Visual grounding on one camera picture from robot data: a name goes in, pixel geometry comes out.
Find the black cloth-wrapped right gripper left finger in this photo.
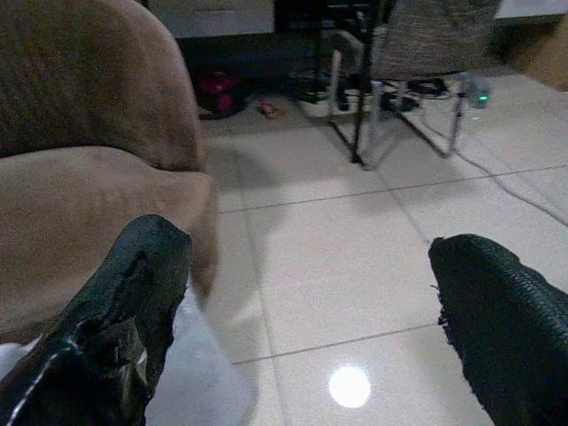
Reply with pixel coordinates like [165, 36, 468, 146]
[0, 214, 193, 426]

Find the white power strip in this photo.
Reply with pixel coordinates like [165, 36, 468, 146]
[296, 88, 387, 119]

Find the pink and black bag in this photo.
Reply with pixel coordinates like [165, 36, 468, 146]
[197, 70, 248, 121]

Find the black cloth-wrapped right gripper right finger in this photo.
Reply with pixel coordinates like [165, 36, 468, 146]
[428, 233, 568, 426]

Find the small red toy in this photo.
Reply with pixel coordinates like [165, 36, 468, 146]
[256, 100, 285, 120]

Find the grey woven chair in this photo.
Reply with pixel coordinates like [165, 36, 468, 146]
[328, 0, 502, 170]

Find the white floor cable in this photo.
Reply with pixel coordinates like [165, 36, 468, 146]
[452, 148, 568, 223]

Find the black metal table frame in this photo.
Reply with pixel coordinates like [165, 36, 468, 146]
[273, 0, 378, 164]

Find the black cable bundle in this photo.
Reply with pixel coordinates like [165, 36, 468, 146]
[381, 77, 449, 112]

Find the brown suede sofa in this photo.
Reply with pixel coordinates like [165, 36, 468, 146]
[0, 0, 219, 345]

